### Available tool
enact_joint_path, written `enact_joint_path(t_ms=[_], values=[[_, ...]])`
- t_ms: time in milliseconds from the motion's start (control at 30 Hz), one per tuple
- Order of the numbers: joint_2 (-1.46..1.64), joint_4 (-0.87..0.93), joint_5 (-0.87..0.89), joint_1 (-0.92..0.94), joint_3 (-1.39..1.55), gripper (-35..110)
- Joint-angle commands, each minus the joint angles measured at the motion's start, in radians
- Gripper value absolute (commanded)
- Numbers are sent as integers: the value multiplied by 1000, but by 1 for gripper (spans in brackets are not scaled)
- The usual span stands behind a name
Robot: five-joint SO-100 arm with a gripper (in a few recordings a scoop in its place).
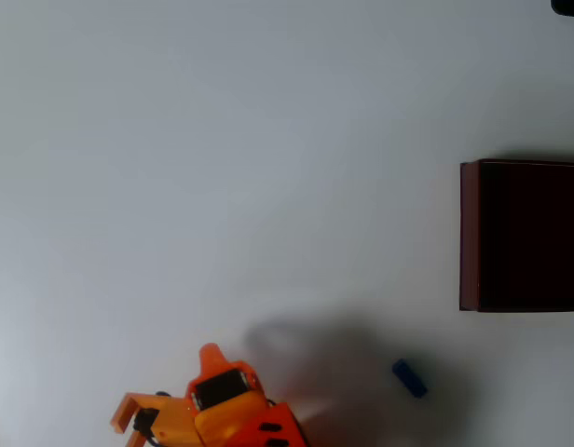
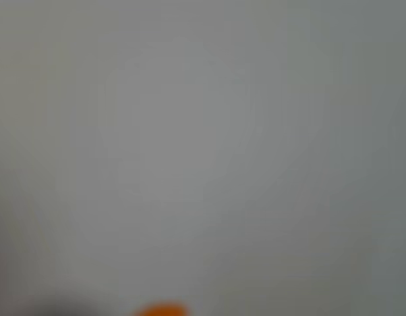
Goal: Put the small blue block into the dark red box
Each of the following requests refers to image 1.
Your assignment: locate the small blue block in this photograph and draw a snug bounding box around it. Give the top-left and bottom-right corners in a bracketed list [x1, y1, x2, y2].
[390, 358, 429, 400]

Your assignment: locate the dark red box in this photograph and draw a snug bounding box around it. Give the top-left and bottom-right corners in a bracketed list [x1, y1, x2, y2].
[458, 158, 574, 314]

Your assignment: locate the light orange camera mount bracket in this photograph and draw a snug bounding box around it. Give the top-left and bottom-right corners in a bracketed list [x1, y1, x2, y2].
[110, 392, 200, 447]

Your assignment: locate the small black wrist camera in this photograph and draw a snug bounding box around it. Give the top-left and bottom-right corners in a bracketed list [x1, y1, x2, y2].
[133, 407, 157, 434]

